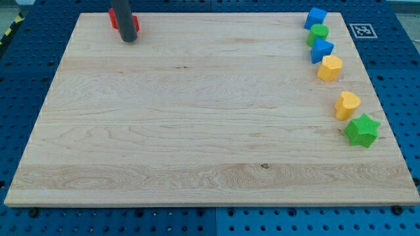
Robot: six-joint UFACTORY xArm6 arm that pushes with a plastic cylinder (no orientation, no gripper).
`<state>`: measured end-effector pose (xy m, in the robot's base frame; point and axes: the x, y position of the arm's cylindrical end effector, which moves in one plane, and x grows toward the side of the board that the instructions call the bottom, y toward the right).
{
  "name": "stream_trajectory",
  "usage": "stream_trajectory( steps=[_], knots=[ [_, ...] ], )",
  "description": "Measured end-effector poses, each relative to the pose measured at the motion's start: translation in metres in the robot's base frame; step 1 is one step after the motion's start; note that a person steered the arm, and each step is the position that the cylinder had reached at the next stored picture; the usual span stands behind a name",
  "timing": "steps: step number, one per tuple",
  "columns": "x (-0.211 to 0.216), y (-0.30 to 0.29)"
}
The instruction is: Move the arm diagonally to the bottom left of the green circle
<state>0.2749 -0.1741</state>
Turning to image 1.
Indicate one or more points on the light wooden board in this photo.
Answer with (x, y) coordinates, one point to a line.
(206, 110)

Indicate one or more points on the yellow hexagon block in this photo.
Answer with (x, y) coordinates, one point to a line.
(330, 68)

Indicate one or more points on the blue triangle block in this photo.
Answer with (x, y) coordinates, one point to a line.
(320, 48)

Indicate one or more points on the yellow heart block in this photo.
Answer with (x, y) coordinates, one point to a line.
(346, 105)

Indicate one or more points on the green cylinder block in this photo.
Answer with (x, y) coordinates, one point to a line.
(317, 31)

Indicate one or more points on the red block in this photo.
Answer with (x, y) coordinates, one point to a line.
(114, 20)

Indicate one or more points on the blue cube block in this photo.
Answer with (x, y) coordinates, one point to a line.
(315, 16)

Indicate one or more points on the green star block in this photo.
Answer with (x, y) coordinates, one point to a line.
(362, 131)

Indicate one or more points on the white fiducial marker tag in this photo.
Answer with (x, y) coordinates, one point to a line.
(363, 31)

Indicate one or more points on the yellow black hazard tape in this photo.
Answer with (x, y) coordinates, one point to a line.
(12, 30)

